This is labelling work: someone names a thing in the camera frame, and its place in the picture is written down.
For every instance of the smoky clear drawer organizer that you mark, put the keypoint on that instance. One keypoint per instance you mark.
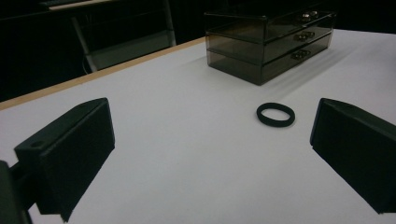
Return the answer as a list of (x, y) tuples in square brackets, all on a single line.
[(236, 46)]

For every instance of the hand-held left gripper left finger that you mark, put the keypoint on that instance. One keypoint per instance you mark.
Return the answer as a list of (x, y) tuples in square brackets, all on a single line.
[(71, 149)]

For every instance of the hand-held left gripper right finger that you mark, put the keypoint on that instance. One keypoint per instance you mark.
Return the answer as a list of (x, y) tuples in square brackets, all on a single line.
[(355, 149)]

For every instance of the white metal desk frame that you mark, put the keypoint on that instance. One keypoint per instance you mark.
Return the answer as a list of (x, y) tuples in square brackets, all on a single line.
[(130, 49)]

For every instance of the wooden table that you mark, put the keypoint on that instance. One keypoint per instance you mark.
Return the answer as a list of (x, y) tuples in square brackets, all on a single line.
[(93, 76)]

